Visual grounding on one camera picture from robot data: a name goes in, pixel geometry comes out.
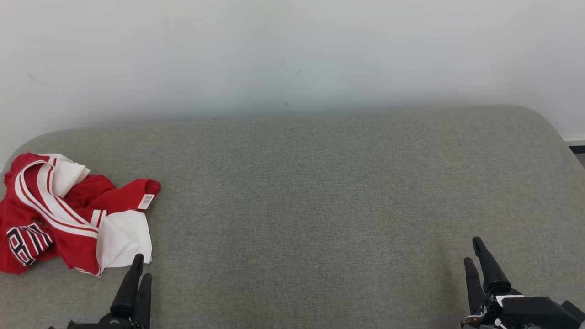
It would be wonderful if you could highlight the red basketball jersey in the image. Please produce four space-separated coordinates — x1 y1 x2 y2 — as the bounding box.
0 153 161 278

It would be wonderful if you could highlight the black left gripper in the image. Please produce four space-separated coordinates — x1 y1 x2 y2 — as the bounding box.
48 254 152 329

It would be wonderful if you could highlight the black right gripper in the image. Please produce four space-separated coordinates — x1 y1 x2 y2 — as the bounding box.
462 237 521 329

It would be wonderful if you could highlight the grey fabric sofa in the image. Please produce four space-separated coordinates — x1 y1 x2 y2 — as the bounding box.
0 104 585 329

